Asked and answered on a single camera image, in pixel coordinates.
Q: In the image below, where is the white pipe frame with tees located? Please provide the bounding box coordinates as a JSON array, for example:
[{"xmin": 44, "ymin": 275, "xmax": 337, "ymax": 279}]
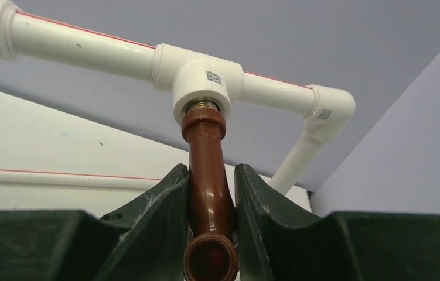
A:
[{"xmin": 0, "ymin": 1, "xmax": 356, "ymax": 194}]

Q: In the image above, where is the red-brown water faucet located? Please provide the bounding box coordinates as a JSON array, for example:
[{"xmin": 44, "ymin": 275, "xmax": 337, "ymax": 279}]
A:
[{"xmin": 181, "ymin": 101, "xmax": 238, "ymax": 280}]

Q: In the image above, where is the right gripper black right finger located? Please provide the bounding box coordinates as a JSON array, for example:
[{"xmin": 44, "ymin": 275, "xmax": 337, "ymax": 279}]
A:
[{"xmin": 234, "ymin": 164, "xmax": 440, "ymax": 280}]

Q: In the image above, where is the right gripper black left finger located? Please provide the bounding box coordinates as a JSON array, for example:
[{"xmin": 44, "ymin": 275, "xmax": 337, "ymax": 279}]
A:
[{"xmin": 0, "ymin": 164, "xmax": 189, "ymax": 280}]

